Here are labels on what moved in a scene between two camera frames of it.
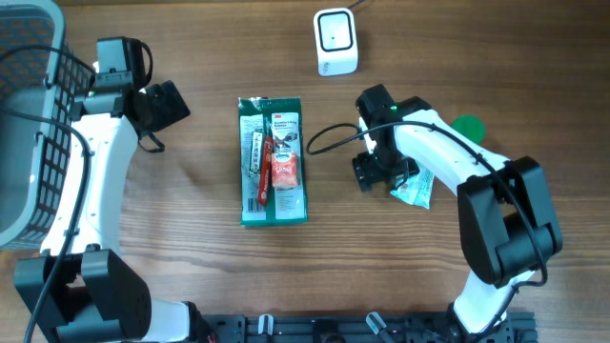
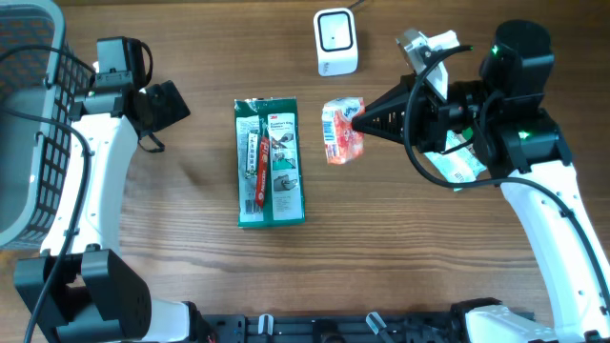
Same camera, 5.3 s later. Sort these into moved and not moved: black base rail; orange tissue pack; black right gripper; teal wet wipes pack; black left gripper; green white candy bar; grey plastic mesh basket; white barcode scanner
Moved: black right gripper; orange tissue pack; teal wet wipes pack
Not moved: black left gripper; black base rail; green white candy bar; grey plastic mesh basket; white barcode scanner
